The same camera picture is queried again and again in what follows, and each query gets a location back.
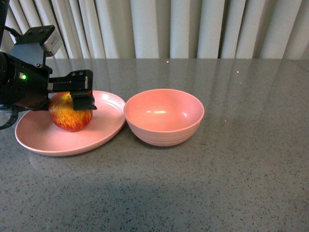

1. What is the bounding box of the pink plate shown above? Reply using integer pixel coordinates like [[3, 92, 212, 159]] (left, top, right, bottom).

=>
[[15, 91, 126, 156]]

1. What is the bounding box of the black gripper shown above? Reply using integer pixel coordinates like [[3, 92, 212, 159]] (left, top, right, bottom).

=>
[[0, 52, 97, 111]]

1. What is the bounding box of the grey pleated curtain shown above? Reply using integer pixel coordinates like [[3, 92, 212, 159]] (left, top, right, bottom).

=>
[[5, 0, 309, 59]]

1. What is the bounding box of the black cable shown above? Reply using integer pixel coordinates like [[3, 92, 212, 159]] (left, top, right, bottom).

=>
[[0, 105, 19, 130]]

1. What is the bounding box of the red yellow apple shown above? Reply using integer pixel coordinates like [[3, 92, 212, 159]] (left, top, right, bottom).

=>
[[49, 92, 93, 132]]

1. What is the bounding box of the pink bowl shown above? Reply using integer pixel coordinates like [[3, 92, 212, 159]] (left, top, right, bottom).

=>
[[124, 89, 205, 146]]

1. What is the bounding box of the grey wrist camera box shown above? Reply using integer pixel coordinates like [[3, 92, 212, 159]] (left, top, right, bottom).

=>
[[9, 25, 63, 66]]

